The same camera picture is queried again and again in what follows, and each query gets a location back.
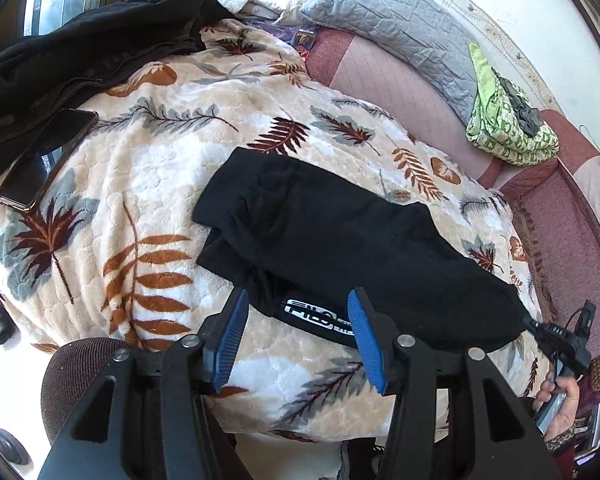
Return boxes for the black pants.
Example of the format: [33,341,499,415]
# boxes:
[193,148,526,351]

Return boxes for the right hand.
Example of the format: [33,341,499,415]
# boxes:
[532,372,581,443]

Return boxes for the brown round stool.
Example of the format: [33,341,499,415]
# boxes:
[41,337,138,444]

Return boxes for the pink quilted bed headboard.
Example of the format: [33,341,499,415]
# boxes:
[306,28,600,356]

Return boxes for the leaf pattern plush blanket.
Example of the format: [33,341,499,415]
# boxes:
[0,16,556,443]

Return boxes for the green patterned folded blanket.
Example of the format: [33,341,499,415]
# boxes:
[466,44,559,167]

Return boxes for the dark grey cloth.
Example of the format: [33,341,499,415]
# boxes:
[495,73,544,138]

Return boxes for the black smartphone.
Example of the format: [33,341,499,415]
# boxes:
[0,108,99,212]

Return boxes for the black jacket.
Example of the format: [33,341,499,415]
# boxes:
[0,0,233,175]

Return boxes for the grey quilted pillow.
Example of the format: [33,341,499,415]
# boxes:
[300,0,478,124]

